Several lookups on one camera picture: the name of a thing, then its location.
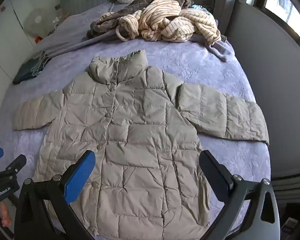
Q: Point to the grey blanket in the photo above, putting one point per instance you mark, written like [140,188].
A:
[65,37]

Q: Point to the lavender grey garment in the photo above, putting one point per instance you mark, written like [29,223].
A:
[220,50]

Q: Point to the beige puffer jacket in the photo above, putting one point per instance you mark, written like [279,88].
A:
[140,130]

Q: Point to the person's left hand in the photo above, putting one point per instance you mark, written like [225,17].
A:
[4,215]

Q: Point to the bed with purple bedspread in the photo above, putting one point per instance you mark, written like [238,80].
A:
[202,67]

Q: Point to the small orange object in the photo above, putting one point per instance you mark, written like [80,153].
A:
[38,38]

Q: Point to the cream striped garment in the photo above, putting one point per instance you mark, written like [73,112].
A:
[165,17]

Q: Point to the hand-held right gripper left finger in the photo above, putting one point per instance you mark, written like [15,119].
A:
[80,177]

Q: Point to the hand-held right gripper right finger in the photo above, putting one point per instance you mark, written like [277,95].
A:
[213,175]

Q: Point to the brown fuzzy garment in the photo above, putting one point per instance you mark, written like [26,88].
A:
[107,22]

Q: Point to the white wardrobe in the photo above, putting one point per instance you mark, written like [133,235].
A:
[5,30]

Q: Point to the dark teal folded garment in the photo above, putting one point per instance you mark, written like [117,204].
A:
[25,71]

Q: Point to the grey padded headboard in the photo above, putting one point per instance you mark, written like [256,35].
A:
[75,2]

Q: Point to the window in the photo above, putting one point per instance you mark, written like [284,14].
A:
[290,7]

